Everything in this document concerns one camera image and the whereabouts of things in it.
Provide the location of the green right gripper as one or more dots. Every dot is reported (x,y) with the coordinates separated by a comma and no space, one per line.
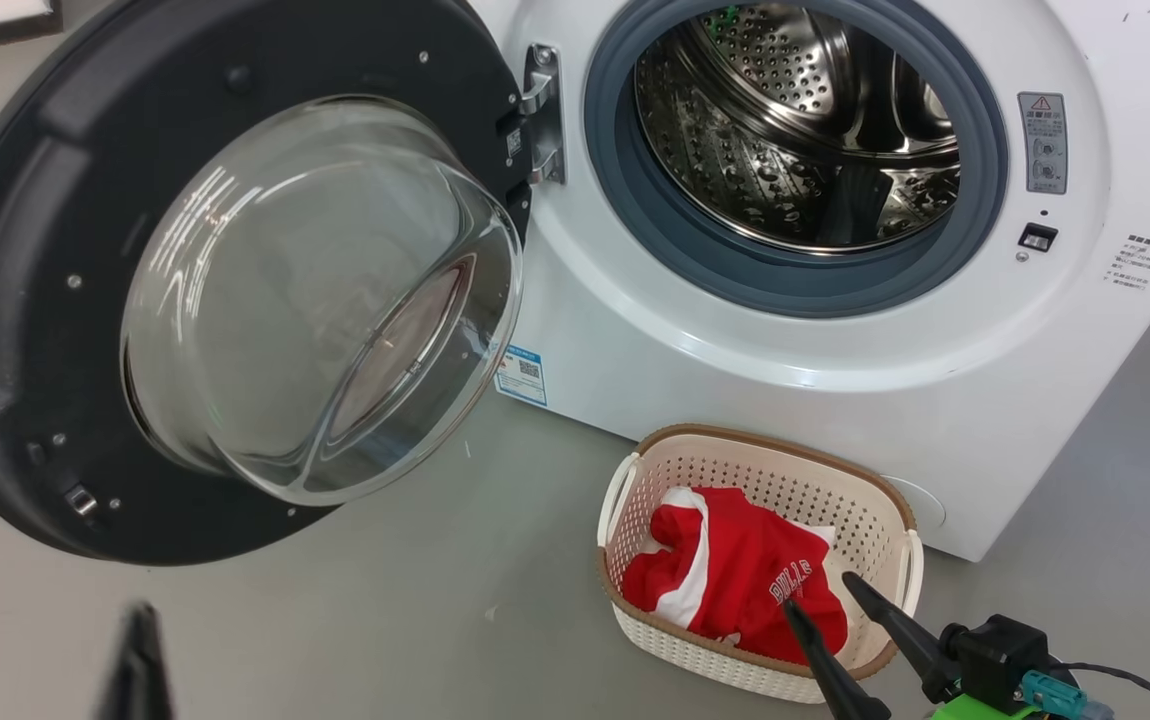
(985,710)

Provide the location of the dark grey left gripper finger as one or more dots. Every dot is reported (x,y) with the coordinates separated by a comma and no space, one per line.
(140,670)

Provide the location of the red and white garment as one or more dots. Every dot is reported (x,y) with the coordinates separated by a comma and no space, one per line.
(735,570)

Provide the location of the black round glass washer door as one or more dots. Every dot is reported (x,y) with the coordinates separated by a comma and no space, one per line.
(35,250)

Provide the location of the cream laundry basket brown rim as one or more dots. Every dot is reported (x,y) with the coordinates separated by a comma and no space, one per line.
(835,500)

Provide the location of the white front-load washing machine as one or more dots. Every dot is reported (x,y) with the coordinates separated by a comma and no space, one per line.
(735,350)

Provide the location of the blue energy label sticker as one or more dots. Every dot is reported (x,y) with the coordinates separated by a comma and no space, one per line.
(521,375)

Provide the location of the grey warning sticker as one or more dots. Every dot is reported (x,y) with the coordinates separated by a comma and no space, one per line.
(1043,143)

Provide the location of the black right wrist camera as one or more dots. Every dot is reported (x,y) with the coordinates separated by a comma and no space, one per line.
(1000,655)

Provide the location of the teal right camera connector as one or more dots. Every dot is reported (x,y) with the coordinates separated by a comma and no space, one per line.
(1060,695)

